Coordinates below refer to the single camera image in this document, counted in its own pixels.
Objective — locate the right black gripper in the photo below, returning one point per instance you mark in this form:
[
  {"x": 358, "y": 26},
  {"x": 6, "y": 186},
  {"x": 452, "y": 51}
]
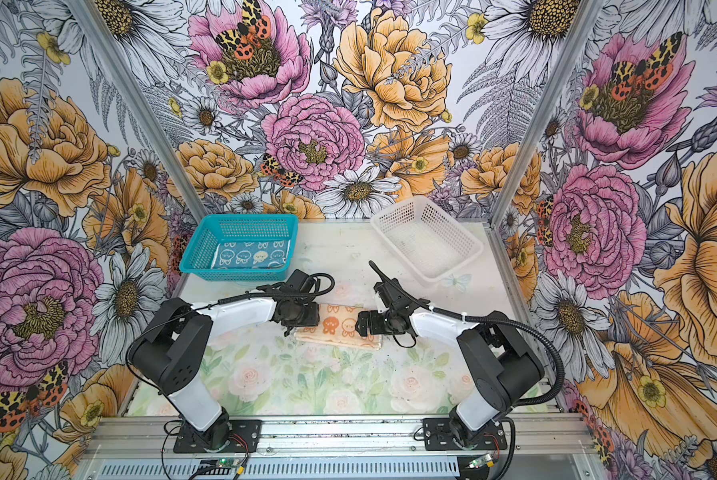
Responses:
[{"x": 372, "y": 316}]

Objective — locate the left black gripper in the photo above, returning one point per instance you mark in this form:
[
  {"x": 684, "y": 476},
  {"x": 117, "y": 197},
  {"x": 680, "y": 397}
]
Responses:
[{"x": 311, "y": 319}]

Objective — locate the orange patterned towel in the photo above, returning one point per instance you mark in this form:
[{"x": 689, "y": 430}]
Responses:
[{"x": 337, "y": 327}]

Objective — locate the blue patterned towel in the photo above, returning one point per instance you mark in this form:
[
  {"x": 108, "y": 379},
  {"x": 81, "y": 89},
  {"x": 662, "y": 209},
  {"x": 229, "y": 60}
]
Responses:
[{"x": 251, "y": 255}]

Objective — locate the white plastic basket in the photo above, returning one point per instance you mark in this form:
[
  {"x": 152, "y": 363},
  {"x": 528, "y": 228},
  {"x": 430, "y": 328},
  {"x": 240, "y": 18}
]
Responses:
[{"x": 429, "y": 241}]

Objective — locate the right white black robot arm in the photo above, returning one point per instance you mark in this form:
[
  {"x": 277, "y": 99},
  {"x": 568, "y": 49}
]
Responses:
[{"x": 501, "y": 364}]

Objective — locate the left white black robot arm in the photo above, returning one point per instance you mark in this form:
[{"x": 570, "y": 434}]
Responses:
[{"x": 169, "y": 352}]

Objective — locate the teal plastic basket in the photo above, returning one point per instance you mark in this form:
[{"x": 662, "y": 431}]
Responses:
[{"x": 220, "y": 228}]

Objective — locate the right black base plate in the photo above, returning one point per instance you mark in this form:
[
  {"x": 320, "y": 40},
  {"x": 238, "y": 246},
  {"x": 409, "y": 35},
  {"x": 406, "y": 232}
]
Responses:
[{"x": 446, "y": 434}]

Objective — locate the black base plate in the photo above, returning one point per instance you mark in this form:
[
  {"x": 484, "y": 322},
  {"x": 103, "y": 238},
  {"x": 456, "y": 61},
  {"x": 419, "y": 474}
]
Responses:
[
  {"x": 229, "y": 436},
  {"x": 446, "y": 434}
]

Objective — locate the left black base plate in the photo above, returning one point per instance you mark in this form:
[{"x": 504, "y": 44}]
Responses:
[{"x": 229, "y": 436}]

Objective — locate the white vented cable duct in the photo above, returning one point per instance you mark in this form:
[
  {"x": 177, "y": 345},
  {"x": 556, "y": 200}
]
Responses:
[{"x": 434, "y": 467}]

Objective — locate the aluminium front rail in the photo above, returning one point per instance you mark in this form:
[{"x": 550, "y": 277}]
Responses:
[{"x": 350, "y": 436}]

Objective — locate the right aluminium frame post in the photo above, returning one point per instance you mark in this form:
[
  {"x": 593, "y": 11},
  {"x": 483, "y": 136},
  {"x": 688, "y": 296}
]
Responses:
[{"x": 580, "y": 31}]

